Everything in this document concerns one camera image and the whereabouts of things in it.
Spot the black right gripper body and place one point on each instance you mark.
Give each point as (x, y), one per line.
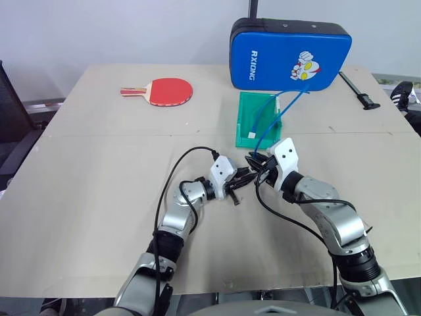
(269, 174)

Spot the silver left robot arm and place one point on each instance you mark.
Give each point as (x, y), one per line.
(182, 214)

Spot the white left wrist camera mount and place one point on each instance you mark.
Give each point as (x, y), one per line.
(221, 171)

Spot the red table tennis paddle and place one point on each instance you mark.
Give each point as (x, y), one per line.
(169, 91)

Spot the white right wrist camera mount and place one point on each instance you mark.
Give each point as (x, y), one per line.
(285, 158)

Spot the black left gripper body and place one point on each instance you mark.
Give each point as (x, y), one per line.
(232, 190)

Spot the black caliper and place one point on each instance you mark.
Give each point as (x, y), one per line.
(358, 93)

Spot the blue kick pad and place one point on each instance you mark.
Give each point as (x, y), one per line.
(279, 59)

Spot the white coupler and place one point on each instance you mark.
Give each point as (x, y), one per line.
(252, 135)

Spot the black pole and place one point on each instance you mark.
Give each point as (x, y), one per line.
(253, 9)

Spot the dark trouser leg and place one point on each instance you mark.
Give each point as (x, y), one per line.
(415, 121)

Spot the green plastic bin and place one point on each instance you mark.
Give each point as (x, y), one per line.
(245, 131)

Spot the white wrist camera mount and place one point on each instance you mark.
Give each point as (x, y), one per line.
(221, 171)
(285, 158)

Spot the black shoe with white stripes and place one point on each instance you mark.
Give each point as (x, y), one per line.
(401, 95)

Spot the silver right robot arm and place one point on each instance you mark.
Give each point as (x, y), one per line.
(342, 220)

